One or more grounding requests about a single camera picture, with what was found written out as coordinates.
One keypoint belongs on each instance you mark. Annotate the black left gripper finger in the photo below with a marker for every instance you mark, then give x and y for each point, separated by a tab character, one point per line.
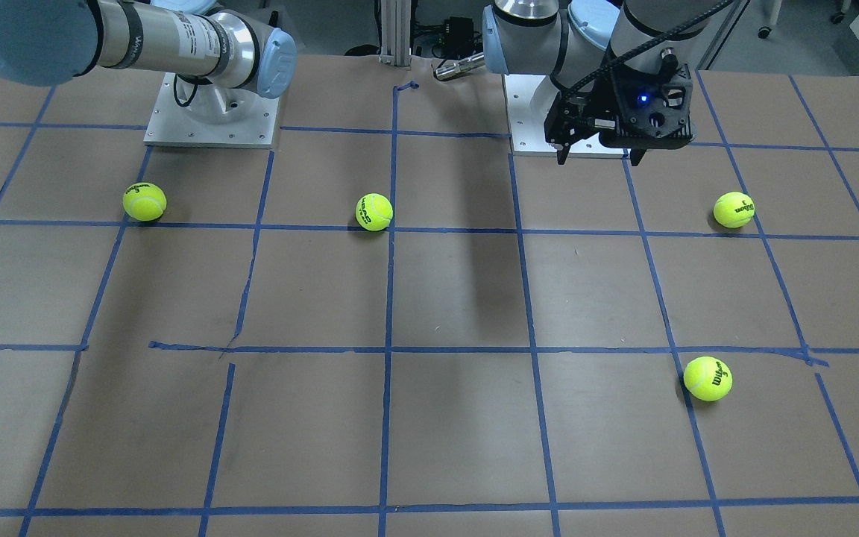
562	149
636	155

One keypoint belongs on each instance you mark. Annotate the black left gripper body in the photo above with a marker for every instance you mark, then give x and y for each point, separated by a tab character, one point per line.
602	96

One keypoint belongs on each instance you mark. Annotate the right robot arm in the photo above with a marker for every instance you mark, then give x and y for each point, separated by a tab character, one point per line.
48	43

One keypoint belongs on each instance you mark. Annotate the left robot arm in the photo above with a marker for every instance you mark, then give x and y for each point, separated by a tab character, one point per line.
596	78

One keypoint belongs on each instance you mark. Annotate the HEAD tennis ball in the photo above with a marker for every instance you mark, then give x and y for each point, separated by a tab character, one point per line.
374	212

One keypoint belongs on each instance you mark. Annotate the Wilson tennis ball front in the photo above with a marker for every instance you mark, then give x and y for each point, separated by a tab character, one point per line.
708	378

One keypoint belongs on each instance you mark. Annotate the Wilson tennis ball near base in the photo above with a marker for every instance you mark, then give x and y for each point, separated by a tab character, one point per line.
144	202

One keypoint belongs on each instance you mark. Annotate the aluminium frame post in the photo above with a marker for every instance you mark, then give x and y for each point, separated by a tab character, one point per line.
395	32

